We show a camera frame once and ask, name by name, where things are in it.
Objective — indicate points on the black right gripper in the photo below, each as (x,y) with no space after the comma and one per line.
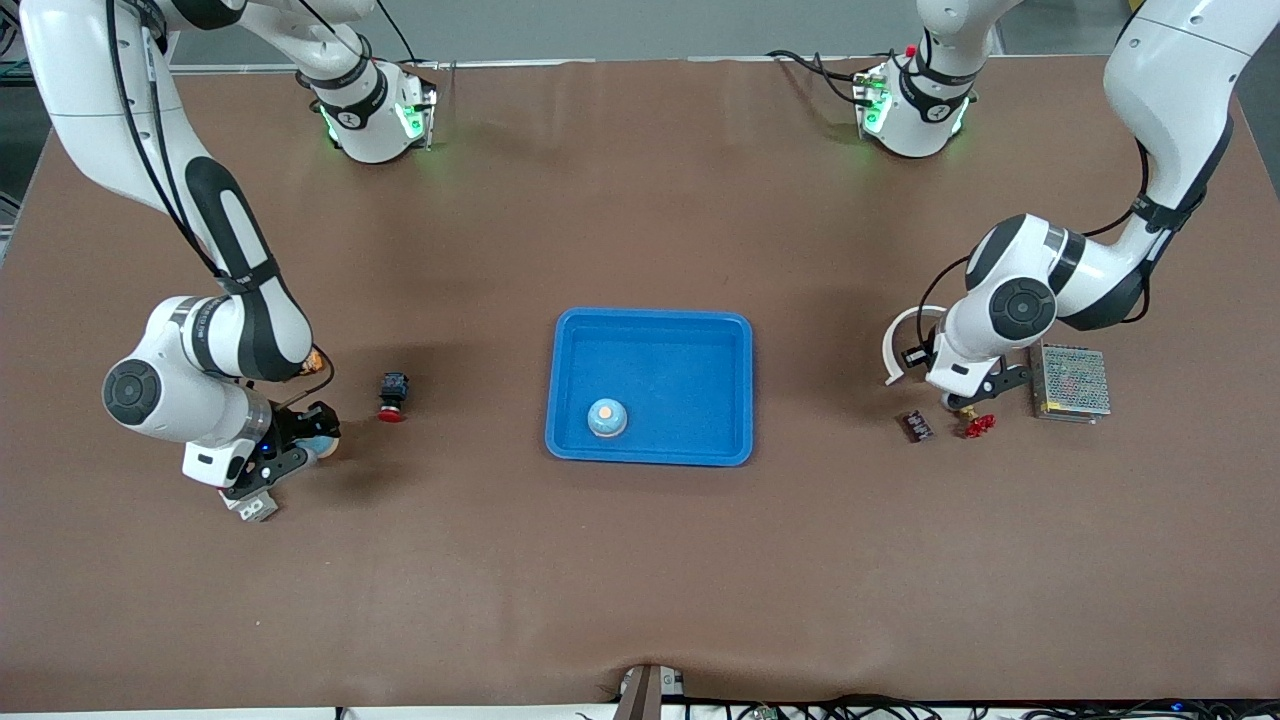
(296,423)

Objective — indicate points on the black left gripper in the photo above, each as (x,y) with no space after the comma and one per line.
(930,347)

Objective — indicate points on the light blue bell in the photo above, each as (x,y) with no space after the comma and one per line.
(607,418)
(325,447)

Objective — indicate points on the dark brown capacitor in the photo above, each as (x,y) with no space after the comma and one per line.
(919,427)

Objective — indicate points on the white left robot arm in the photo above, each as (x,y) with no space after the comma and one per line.
(1170,90)

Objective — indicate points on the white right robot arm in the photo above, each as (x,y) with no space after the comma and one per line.
(90,100)

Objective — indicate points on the orange red emergency button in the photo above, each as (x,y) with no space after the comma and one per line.
(315,357)

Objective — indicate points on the black red push button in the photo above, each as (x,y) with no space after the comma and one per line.
(393,395)

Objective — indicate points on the white red circuit breaker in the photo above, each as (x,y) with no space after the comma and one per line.
(255,508)

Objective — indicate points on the metal mesh power supply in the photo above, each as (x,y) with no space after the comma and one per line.
(1070,385)

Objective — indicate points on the blue plastic tray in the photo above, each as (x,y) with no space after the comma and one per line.
(660,370)

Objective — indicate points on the brown table mat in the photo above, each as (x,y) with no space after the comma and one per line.
(640,580)

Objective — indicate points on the white curved plastic bracket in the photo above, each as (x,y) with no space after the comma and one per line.
(890,345)

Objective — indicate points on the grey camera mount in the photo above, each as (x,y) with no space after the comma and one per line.
(645,695)

